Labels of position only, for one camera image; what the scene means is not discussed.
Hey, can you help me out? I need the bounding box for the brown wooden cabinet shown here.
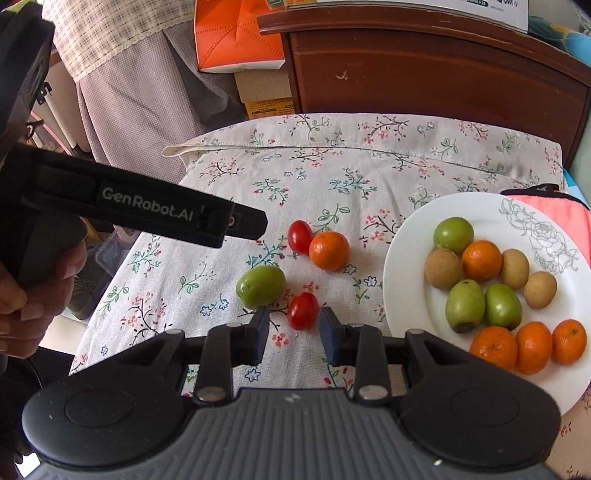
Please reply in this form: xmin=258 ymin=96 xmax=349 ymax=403
xmin=256 ymin=4 xmax=591 ymax=167

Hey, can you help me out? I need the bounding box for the checkered cloth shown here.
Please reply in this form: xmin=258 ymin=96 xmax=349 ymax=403
xmin=39 ymin=0 xmax=201 ymax=84

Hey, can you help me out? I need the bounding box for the orange carton box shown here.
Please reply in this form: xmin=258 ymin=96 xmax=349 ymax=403
xmin=194 ymin=0 xmax=286 ymax=73

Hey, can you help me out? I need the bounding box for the grey pleated cloth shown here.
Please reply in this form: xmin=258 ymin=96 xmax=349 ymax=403
xmin=76 ymin=21 xmax=245 ymax=185

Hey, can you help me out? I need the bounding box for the green jujube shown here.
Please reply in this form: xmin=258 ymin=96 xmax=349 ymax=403
xmin=445 ymin=279 xmax=486 ymax=334
xmin=236 ymin=265 xmax=287 ymax=310
xmin=433 ymin=218 xmax=475 ymax=256
xmin=484 ymin=283 xmax=523 ymax=330

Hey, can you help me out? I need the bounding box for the brown cardboard box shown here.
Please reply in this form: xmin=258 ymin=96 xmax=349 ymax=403
xmin=233 ymin=69 xmax=296 ymax=121

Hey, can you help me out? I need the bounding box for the brown kiwi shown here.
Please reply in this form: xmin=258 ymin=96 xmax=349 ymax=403
xmin=523 ymin=271 xmax=555 ymax=310
xmin=425 ymin=248 xmax=464 ymax=291
xmin=501 ymin=248 xmax=530 ymax=291

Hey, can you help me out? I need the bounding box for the person's left hand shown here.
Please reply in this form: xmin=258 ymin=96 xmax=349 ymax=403
xmin=0 ymin=241 xmax=88 ymax=360

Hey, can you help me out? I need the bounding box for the clear plastic storage box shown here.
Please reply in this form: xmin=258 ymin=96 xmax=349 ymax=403
xmin=69 ymin=226 xmax=139 ymax=320

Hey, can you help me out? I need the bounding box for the blue printed blanket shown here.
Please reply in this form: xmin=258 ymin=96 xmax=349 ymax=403
xmin=529 ymin=16 xmax=591 ymax=56

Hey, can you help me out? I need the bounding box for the pink towel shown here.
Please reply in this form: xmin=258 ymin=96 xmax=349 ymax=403
xmin=501 ymin=185 xmax=591 ymax=241

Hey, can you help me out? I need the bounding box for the floral cloth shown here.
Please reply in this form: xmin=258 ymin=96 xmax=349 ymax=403
xmin=69 ymin=113 xmax=591 ymax=480

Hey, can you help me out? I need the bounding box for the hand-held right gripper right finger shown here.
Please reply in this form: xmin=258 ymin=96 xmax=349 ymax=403
xmin=318 ymin=307 xmax=462 ymax=402

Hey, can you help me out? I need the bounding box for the orange mandarin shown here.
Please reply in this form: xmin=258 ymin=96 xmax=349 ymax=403
xmin=551 ymin=319 xmax=587 ymax=365
xmin=469 ymin=326 xmax=519 ymax=370
xmin=515 ymin=322 xmax=554 ymax=376
xmin=309 ymin=232 xmax=351 ymax=271
xmin=462 ymin=240 xmax=503 ymax=282

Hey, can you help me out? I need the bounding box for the red cherry tomato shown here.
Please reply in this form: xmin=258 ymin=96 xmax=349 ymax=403
xmin=288 ymin=220 xmax=315 ymax=254
xmin=287 ymin=292 xmax=320 ymax=331

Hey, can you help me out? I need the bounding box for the white carton box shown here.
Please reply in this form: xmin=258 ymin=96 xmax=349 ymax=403
xmin=265 ymin=0 xmax=532 ymax=33

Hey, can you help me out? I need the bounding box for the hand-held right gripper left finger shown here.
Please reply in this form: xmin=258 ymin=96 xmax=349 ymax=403
xmin=117 ymin=305 xmax=270 ymax=403

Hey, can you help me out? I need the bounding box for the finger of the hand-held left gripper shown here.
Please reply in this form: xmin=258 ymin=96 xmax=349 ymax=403
xmin=199 ymin=198 xmax=269 ymax=250

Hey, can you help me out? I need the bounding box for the white floral-print plate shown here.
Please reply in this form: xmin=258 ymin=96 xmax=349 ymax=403
xmin=382 ymin=192 xmax=591 ymax=418

